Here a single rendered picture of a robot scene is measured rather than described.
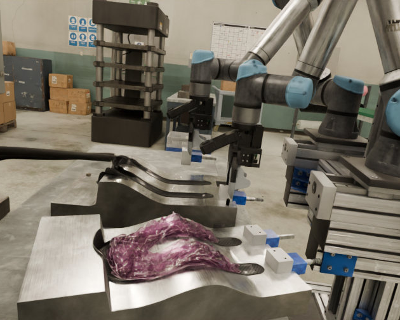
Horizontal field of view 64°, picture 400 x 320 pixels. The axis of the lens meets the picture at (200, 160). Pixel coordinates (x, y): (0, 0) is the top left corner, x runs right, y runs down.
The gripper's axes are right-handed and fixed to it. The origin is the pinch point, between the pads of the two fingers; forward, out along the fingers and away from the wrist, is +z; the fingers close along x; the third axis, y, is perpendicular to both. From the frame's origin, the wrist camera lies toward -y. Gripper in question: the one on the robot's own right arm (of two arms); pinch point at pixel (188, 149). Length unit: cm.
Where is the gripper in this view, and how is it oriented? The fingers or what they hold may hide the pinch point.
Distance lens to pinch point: 119.6
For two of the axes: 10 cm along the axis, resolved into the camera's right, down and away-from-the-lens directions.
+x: -0.2, -2.8, 9.6
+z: -0.9, 9.6, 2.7
